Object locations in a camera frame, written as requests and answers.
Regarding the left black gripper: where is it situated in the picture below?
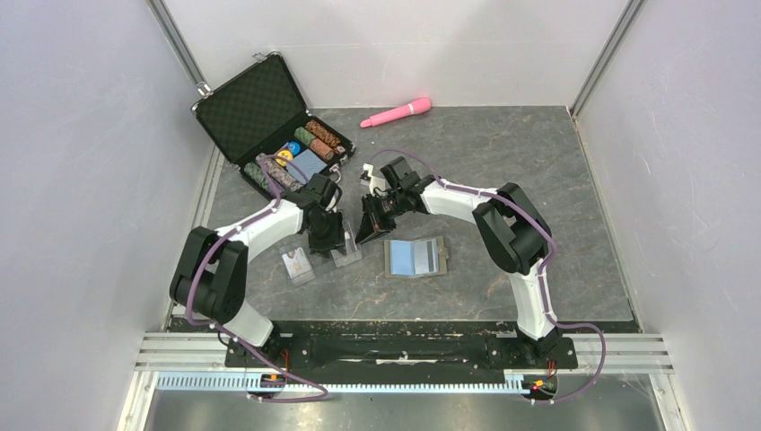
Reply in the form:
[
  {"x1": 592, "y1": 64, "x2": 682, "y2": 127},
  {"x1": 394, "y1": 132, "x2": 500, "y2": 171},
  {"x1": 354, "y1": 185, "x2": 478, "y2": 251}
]
[{"x1": 305, "y1": 208, "x2": 346, "y2": 259}]

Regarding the beige leather card holder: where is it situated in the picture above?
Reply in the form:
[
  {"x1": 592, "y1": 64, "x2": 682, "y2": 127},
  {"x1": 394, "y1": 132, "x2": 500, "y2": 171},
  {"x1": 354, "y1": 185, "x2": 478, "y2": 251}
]
[{"x1": 384, "y1": 236, "x2": 449, "y2": 279}]

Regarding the aluminium frame rail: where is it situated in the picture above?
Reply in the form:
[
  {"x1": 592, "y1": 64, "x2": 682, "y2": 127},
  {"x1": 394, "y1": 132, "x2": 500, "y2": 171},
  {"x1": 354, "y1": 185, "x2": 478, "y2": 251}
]
[{"x1": 136, "y1": 333, "x2": 675, "y2": 375}]

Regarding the clear acrylic card stand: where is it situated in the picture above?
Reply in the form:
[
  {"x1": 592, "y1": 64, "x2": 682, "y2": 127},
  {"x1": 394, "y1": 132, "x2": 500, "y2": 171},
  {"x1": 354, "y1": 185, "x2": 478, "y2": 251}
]
[{"x1": 279, "y1": 222, "x2": 354, "y2": 286}]

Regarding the white slotted cable duct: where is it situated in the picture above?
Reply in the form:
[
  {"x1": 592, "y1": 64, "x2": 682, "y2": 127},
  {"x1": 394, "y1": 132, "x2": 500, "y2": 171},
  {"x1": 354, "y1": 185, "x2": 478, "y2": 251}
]
[{"x1": 156, "y1": 371, "x2": 529, "y2": 395}]

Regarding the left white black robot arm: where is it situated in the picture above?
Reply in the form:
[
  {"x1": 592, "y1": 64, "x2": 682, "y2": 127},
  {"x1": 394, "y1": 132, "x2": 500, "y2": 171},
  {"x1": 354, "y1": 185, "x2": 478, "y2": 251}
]
[{"x1": 169, "y1": 174, "x2": 346, "y2": 366}]

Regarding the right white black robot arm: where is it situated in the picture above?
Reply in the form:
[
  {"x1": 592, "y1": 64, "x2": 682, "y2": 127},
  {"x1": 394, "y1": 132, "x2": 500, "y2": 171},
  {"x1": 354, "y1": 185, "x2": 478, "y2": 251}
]
[{"x1": 355, "y1": 157, "x2": 561, "y2": 366}]

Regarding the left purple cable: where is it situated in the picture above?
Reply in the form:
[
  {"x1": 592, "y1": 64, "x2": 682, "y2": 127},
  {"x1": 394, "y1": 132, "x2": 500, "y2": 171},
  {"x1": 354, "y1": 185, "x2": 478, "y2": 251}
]
[{"x1": 184, "y1": 153, "x2": 329, "y2": 403}]

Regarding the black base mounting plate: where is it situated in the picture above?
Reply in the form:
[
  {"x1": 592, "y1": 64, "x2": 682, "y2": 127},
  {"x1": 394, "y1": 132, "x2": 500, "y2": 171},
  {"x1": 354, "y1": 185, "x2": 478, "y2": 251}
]
[{"x1": 224, "y1": 321, "x2": 579, "y2": 385}]

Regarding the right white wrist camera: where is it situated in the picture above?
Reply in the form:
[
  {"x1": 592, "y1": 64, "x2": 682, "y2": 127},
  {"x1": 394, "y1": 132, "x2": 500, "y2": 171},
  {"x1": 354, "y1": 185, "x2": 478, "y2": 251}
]
[{"x1": 360, "y1": 163, "x2": 387, "y2": 195}]

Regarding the black poker chip case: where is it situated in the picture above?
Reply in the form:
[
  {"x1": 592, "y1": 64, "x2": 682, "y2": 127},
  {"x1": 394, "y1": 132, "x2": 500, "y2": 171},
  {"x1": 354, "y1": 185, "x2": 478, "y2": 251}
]
[{"x1": 192, "y1": 51, "x2": 356, "y2": 199}]

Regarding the pink wand massager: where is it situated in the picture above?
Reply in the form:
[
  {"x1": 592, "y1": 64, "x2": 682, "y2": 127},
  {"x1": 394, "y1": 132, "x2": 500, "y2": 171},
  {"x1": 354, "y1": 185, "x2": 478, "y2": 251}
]
[{"x1": 360, "y1": 98, "x2": 432, "y2": 128}]

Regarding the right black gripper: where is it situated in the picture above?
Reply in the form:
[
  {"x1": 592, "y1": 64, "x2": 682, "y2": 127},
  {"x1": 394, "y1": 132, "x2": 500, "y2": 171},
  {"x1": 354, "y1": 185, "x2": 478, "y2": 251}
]
[{"x1": 356, "y1": 189, "x2": 407, "y2": 246}]

